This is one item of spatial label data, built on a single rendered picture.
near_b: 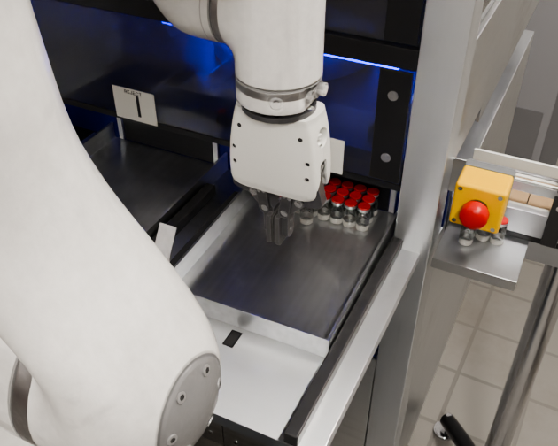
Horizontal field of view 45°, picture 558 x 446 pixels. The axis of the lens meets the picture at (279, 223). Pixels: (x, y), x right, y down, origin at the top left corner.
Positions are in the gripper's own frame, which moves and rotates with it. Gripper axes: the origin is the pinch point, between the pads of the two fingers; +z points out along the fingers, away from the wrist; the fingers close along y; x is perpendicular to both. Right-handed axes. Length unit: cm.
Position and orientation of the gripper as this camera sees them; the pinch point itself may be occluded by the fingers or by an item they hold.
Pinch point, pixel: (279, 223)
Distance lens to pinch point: 75.6
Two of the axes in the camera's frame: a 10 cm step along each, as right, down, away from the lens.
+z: 0.0, 7.8, 6.2
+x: -4.4, 5.6, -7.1
